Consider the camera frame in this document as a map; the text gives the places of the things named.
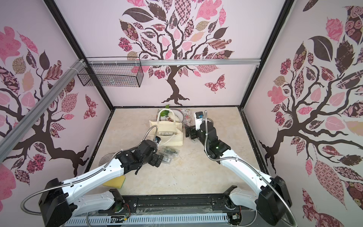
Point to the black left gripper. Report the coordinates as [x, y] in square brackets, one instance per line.
[154, 162]

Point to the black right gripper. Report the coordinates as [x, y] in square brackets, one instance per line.
[193, 132]

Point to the cream canvas tote bag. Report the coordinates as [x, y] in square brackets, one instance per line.
[175, 140]

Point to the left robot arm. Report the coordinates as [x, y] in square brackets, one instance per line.
[69, 198]

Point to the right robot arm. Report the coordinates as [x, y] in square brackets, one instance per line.
[259, 182]

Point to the clear compass case lower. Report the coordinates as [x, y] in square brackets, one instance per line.
[167, 160]

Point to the clear compass case white label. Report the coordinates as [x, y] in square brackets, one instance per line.
[170, 151]

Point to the floral rectangular tray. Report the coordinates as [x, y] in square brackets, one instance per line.
[188, 117]

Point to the green plastic lettuce leaf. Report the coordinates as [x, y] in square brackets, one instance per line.
[165, 112]

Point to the yellow green sponge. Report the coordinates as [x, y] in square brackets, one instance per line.
[116, 183]

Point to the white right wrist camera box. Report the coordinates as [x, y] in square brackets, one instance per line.
[198, 117]

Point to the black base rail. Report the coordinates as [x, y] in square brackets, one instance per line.
[181, 203]

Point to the aluminium rail back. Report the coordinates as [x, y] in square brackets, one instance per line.
[245, 61]

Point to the aluminium rail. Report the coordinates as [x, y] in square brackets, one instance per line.
[245, 61]
[15, 135]

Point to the white slotted cable duct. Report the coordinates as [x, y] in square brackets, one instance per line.
[103, 221]

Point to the black wire basket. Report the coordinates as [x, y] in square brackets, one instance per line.
[116, 73]

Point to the aluminium rail left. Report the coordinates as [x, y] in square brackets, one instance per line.
[15, 135]

